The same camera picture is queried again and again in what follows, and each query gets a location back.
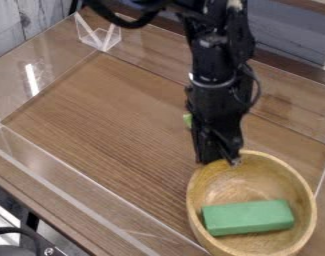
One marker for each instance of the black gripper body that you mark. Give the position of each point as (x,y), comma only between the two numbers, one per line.
(217,109)

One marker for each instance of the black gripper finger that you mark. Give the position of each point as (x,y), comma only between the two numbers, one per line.
(229,142)
(209,144)

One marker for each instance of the green foam block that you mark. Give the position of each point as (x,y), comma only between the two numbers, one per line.
(248,217)

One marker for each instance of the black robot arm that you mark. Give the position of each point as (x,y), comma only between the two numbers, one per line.
(222,46)

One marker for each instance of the red plush strawberry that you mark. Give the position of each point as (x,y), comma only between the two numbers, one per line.
(188,121)

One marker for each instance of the black table clamp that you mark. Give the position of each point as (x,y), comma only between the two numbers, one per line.
(37,242)

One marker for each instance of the clear acrylic corner bracket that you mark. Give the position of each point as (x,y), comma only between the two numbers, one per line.
(101,39)

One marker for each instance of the clear acrylic tray wall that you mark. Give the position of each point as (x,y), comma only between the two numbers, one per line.
(99,220)

